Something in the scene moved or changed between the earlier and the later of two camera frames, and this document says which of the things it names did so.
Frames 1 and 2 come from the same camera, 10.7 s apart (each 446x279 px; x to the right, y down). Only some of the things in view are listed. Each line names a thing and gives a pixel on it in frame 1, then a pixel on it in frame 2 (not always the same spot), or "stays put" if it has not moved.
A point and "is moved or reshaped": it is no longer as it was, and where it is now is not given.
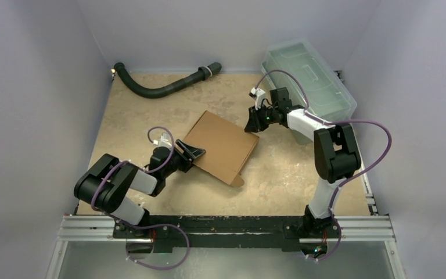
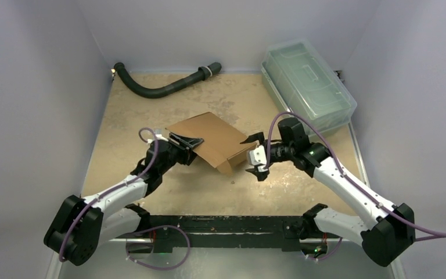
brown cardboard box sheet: [228, 146] is moved or reshaped
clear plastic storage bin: [329, 99] stays put
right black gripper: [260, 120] → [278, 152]
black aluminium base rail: [229, 233] stays put
